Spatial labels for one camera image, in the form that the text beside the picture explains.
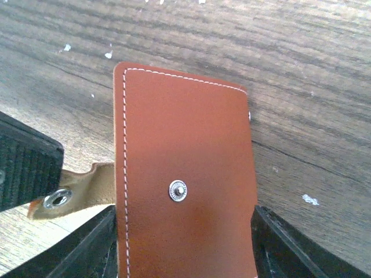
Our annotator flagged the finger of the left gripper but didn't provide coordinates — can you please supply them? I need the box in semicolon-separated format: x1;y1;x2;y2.
0;112;64;211

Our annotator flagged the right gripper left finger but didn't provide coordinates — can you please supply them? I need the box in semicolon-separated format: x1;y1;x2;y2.
3;205;118;277

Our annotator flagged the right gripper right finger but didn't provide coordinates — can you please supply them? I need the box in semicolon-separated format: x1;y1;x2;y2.
250;205;370;278

